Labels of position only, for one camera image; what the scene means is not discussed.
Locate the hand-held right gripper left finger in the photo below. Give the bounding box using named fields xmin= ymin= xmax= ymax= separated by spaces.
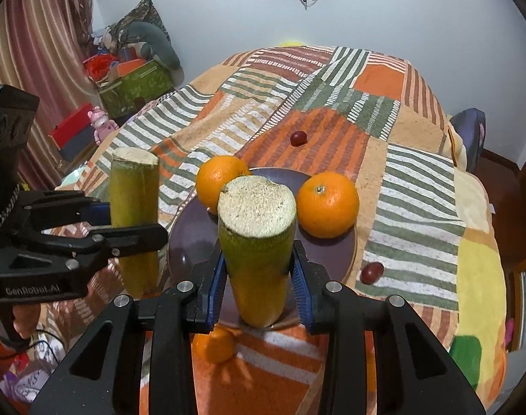
xmin=30 ymin=251 xmax=228 ymax=415

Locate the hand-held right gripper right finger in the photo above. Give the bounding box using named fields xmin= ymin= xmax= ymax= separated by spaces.
xmin=289 ymin=240 xmax=488 ymax=415

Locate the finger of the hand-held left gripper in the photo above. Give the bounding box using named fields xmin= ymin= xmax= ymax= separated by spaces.
xmin=12 ymin=224 xmax=169 ymax=273
xmin=19 ymin=189 xmax=112 ymax=228

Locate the slim sugarcane piece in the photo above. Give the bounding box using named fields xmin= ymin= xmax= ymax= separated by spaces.
xmin=109 ymin=147 xmax=160 ymax=299

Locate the thick sugarcane piece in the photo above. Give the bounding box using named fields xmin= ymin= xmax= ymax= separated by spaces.
xmin=217 ymin=176 xmax=297 ymax=328

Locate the purple round plate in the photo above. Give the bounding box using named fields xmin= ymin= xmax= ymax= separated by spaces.
xmin=167 ymin=167 xmax=358 ymax=332

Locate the person's left hand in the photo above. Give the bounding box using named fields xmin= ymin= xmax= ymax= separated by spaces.
xmin=12 ymin=305 xmax=41 ymax=340

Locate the small mandarin orange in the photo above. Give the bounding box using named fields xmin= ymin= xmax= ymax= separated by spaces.
xmin=191 ymin=326 xmax=237 ymax=365

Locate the red storage box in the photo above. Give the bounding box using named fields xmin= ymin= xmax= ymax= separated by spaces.
xmin=49 ymin=104 xmax=95 ymax=162

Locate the pink toy figure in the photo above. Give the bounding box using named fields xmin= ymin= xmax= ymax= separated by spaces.
xmin=87 ymin=106 xmax=119 ymax=147

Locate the striped pink curtain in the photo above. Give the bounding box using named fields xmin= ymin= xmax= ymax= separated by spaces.
xmin=0 ymin=0 xmax=95 ymax=191

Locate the large orange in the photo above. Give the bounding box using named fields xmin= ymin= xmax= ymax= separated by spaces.
xmin=196 ymin=155 xmax=252 ymax=215
xmin=297 ymin=172 xmax=360 ymax=239

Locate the green cardboard box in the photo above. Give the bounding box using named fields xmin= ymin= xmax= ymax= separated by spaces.
xmin=96 ymin=58 xmax=176 ymax=120

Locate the striped patchwork blanket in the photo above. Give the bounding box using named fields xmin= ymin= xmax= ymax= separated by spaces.
xmin=30 ymin=44 xmax=508 ymax=415

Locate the purple printed cloth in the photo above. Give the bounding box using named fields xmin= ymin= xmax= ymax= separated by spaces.
xmin=0 ymin=354 xmax=62 ymax=404

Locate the grey stuffed pillow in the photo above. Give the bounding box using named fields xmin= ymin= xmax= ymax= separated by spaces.
xmin=125 ymin=21 xmax=182 ymax=72

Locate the camouflage cushion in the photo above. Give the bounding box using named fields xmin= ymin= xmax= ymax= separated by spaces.
xmin=105 ymin=0 xmax=173 ymax=46

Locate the purple chair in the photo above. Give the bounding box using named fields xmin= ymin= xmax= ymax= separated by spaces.
xmin=449 ymin=108 xmax=487 ymax=172

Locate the black floor cable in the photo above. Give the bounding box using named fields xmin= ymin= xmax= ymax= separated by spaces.
xmin=12 ymin=329 xmax=70 ymax=363

